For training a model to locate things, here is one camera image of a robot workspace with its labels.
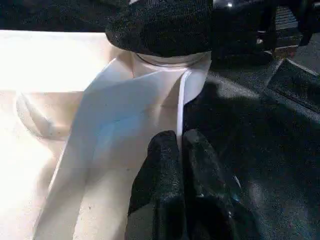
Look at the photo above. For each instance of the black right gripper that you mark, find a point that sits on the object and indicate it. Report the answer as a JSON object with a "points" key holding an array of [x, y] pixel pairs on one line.
{"points": [[250, 25]]}

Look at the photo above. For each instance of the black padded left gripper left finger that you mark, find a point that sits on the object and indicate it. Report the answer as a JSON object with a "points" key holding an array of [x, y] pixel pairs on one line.
{"points": [[160, 187]]}

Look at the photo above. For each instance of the white plastic table leg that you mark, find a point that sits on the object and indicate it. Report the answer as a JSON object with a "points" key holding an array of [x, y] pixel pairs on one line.
{"points": [[170, 61]]}

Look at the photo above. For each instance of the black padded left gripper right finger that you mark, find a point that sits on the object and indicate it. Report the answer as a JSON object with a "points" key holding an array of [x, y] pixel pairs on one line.
{"points": [[207, 195]]}

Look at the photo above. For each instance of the white plastic table top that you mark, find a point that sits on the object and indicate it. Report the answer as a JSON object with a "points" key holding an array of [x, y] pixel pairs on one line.
{"points": [[75, 100]]}

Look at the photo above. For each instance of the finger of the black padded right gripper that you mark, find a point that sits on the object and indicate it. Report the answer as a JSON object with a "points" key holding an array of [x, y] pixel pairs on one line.
{"points": [[162, 27]]}

